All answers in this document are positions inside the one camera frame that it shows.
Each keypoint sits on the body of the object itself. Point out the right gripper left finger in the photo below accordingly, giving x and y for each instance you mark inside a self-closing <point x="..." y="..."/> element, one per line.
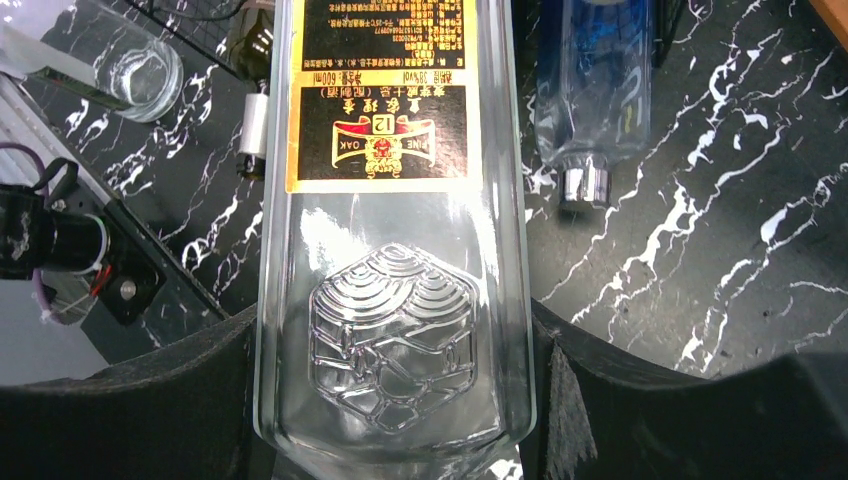
<point x="183" y="411"/>

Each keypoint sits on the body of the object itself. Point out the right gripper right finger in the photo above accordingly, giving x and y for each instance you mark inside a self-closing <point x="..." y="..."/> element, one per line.
<point x="604" y="413"/>

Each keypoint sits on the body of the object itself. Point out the square clear liquor bottle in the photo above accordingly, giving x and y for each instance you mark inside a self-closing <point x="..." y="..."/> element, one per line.
<point x="394" y="336"/>

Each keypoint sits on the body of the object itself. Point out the blue glass bottle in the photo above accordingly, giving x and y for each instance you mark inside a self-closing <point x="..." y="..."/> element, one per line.
<point x="593" y="100"/>

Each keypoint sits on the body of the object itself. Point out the round clear glass bottle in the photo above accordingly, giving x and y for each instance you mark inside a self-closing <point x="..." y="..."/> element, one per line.
<point x="91" y="50"/>

